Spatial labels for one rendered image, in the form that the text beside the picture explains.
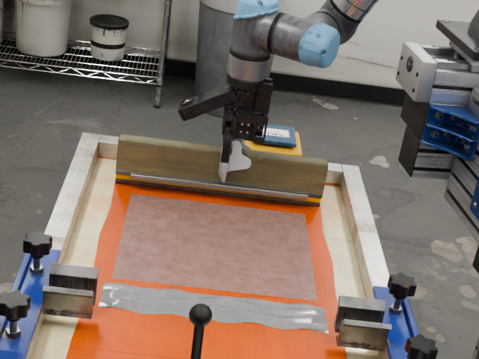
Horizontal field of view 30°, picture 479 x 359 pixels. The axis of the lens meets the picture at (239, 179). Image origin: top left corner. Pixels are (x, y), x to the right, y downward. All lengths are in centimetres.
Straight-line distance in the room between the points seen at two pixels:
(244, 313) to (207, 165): 40
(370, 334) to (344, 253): 32
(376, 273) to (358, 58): 362
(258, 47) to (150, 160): 31
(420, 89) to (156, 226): 66
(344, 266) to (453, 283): 199
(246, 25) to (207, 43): 294
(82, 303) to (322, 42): 60
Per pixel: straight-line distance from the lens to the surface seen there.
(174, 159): 172
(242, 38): 161
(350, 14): 166
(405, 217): 396
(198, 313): 105
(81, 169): 173
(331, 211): 178
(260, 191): 173
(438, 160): 203
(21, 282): 137
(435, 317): 334
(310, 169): 173
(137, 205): 169
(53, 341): 134
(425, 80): 194
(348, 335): 135
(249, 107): 168
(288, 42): 157
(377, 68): 513
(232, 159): 170
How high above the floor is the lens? 177
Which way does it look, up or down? 26 degrees down
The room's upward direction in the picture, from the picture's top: 9 degrees clockwise
